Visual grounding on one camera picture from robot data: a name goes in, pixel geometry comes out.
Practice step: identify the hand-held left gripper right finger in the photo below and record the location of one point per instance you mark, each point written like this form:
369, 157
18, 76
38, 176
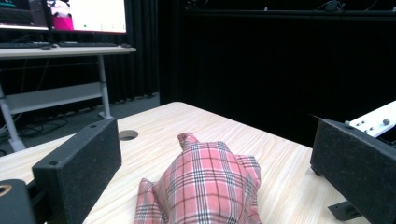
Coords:
358, 161

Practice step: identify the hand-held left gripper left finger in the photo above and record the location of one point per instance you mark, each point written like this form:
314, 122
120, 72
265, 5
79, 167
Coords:
77, 168

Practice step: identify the red plaid cloth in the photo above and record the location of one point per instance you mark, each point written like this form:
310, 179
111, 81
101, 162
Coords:
205, 186

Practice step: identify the black keyboard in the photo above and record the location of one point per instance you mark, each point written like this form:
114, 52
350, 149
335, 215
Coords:
87, 44
18, 45

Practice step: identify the black computer mouse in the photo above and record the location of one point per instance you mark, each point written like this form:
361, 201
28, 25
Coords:
46, 47
125, 45

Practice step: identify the black curtain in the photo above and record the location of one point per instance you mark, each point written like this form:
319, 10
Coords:
249, 68

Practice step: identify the bright computer monitor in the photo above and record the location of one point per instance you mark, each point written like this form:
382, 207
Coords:
93, 15

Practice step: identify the dark-screen computer monitor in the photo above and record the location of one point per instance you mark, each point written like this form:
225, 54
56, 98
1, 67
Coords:
18, 14

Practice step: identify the white desk with metal frame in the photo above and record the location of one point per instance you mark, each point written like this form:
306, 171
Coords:
56, 93

